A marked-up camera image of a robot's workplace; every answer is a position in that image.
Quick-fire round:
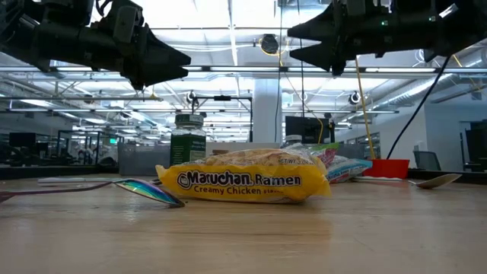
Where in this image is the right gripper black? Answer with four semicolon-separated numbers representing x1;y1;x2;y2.
288;0;434;76

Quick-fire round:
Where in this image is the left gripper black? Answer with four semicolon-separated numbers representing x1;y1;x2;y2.
78;22;192;91

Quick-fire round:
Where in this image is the green-lid glass jar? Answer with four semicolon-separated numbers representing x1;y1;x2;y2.
170;113;207;167

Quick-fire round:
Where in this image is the white-lid spice jar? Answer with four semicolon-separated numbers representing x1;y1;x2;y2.
283;134;304;149

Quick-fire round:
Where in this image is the pink green ramen packet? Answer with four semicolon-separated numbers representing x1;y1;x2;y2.
300;142;339;170

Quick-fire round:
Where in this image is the yellow Maruchan ramen packet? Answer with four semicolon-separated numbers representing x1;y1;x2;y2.
154;148;332;205

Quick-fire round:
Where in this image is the black background monitor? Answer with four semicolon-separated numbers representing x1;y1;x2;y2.
285;116;332;145

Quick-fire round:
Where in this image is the white plastic bin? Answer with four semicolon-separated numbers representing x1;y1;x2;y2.
205;142;281;154

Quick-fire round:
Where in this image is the iridescent rainbow spoon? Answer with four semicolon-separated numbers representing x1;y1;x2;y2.
0;177;186;209

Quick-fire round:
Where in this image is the blue ramen packet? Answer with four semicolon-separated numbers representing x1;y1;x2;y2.
326;155;374;184

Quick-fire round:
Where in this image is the red plastic bowl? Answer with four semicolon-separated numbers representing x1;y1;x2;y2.
363;158;411;180

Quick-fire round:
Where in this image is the grey office chair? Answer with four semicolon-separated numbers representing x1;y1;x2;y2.
413;150;442;171

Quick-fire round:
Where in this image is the silver metal spoon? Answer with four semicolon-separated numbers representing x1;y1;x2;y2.
352;173;463;190

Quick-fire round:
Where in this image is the black ceiling cable reel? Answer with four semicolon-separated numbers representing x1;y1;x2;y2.
260;33;280;55

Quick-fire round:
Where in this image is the yellow cable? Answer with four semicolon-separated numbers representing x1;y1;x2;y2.
354;56;377;160

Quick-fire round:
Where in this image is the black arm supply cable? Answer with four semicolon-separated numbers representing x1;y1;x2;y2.
386;56;454;160

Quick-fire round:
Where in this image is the black aluminium table frame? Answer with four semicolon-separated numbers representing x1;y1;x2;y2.
0;165;487;182

